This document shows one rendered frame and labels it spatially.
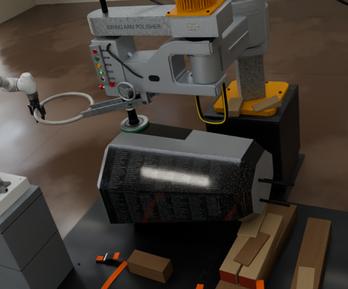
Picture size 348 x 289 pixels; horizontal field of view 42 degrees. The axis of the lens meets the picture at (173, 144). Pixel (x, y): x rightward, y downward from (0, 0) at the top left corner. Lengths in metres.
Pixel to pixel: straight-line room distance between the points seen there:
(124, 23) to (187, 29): 0.44
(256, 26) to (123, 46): 0.93
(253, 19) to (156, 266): 1.82
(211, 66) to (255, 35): 0.59
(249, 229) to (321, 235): 0.50
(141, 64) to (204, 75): 0.44
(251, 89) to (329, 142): 1.19
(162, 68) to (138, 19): 0.34
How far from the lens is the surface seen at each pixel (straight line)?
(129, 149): 3.21
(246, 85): 3.52
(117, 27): 2.97
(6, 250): 3.13
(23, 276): 3.26
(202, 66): 2.82
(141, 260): 3.32
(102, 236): 3.78
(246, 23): 3.24
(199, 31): 2.69
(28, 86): 3.73
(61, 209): 4.25
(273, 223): 3.25
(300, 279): 3.05
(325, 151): 4.33
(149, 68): 2.99
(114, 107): 3.38
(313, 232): 3.35
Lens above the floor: 2.49
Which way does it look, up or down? 32 degrees down
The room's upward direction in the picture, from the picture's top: 12 degrees counter-clockwise
